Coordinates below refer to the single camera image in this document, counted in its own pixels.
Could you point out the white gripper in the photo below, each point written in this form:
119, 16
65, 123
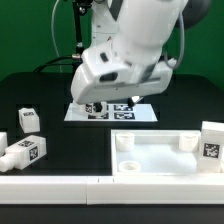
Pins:
96, 81

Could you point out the white square table top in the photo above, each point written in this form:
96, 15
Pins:
155, 152

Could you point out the white marker sheet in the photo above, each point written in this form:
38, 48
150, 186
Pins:
115, 113

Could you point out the white front fence bar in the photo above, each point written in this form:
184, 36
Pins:
89, 190

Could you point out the white part at left edge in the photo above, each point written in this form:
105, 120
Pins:
3, 142

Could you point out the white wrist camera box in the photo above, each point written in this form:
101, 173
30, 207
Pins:
100, 64

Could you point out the black camera pole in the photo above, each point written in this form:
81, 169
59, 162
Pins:
80, 8

